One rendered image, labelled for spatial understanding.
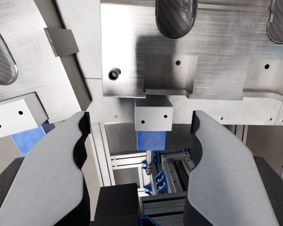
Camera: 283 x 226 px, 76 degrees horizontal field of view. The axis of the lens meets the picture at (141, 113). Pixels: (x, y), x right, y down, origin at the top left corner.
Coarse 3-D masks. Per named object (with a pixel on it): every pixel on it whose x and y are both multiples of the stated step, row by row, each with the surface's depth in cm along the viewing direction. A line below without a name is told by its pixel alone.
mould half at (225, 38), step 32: (128, 0) 16; (224, 0) 17; (256, 0) 17; (128, 32) 17; (160, 32) 17; (192, 32) 17; (224, 32) 17; (256, 32) 18; (128, 64) 18; (224, 64) 19; (128, 96) 19; (192, 96) 20; (224, 96) 20
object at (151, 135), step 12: (156, 96) 28; (144, 108) 24; (156, 108) 24; (168, 108) 24; (144, 120) 24; (156, 120) 24; (168, 120) 24; (144, 132) 26; (156, 132) 26; (144, 144) 27; (156, 144) 27
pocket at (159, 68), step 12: (156, 60) 21; (168, 60) 21; (180, 60) 21; (192, 60) 20; (144, 72) 21; (156, 72) 21; (168, 72) 21; (180, 72) 21; (192, 72) 20; (144, 84) 22; (156, 84) 22; (168, 84) 22; (180, 84) 22; (192, 84) 20
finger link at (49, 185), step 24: (72, 120) 10; (48, 144) 9; (72, 144) 8; (24, 168) 7; (48, 168) 7; (72, 168) 7; (24, 192) 6; (48, 192) 6; (72, 192) 6; (0, 216) 6; (24, 216) 6; (48, 216) 6; (72, 216) 6
